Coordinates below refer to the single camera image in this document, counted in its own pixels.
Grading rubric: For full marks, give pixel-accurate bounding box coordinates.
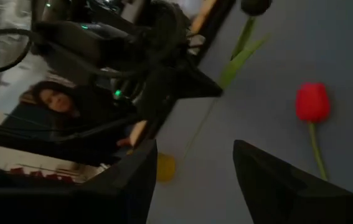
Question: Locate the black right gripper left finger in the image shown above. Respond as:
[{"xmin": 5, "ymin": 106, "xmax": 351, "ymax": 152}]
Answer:
[{"xmin": 82, "ymin": 139, "xmax": 159, "ymax": 224}]

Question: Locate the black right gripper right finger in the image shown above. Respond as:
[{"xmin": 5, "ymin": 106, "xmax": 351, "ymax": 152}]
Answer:
[{"xmin": 232, "ymin": 139, "xmax": 353, "ymax": 224}]

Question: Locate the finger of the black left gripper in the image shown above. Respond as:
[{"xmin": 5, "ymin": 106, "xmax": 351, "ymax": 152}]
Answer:
[
  {"xmin": 169, "ymin": 78, "xmax": 224, "ymax": 101},
  {"xmin": 178, "ymin": 60, "xmax": 224, "ymax": 91}
]

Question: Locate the red artificial tulip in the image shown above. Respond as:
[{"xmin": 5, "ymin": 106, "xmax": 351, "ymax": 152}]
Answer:
[{"xmin": 294, "ymin": 82, "xmax": 332, "ymax": 182}]

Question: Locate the dark artificial tulip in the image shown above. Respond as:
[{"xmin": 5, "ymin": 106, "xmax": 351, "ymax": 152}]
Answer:
[{"xmin": 182, "ymin": 0, "xmax": 273, "ymax": 158}]

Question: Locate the yellow glass vase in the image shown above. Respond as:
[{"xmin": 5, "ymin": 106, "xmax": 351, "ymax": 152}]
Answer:
[{"xmin": 156, "ymin": 152, "xmax": 177, "ymax": 184}]

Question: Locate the blue table mat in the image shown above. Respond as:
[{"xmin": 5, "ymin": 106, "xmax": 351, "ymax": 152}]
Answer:
[{"xmin": 146, "ymin": 0, "xmax": 353, "ymax": 224}]

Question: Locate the person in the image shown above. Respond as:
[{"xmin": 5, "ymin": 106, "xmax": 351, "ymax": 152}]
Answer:
[{"xmin": 0, "ymin": 80, "xmax": 148, "ymax": 149}]

